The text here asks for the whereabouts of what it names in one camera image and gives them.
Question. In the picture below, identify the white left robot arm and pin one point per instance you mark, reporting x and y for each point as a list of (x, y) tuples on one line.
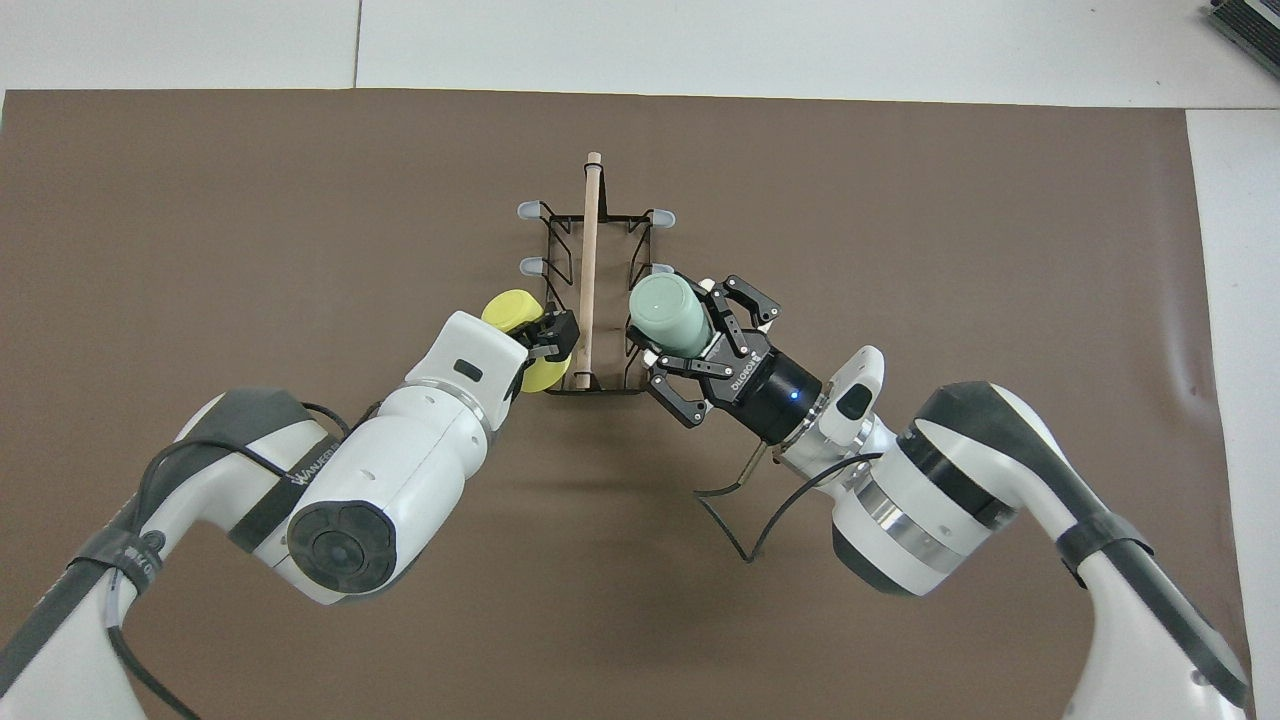
[(400, 480)]

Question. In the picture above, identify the brown table mat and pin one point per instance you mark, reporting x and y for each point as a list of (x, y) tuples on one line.
[(600, 620)]

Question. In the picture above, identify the grey ribbed device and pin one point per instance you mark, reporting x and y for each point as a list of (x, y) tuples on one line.
[(1248, 22)]

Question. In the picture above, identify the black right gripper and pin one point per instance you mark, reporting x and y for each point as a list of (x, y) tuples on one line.
[(775, 395)]

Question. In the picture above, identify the pale green plastic cup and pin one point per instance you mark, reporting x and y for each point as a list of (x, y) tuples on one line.
[(670, 315)]

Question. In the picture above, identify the yellow plastic cup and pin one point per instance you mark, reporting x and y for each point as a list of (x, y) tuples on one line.
[(510, 310)]

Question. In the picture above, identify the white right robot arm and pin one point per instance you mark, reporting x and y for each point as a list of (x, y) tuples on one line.
[(940, 490)]

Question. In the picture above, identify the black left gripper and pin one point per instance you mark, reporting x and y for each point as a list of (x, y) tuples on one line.
[(530, 338)]

